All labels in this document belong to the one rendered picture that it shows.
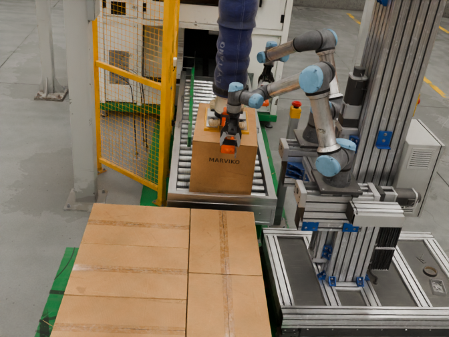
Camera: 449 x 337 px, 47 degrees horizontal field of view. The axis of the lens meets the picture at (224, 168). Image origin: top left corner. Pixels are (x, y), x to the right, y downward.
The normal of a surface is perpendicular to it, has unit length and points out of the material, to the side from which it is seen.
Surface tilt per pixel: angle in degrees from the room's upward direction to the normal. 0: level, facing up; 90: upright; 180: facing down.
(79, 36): 90
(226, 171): 90
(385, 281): 0
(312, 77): 83
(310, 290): 0
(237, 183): 90
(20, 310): 0
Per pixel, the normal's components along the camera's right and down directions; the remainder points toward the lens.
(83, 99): 0.03, 0.48
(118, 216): 0.09, -0.87
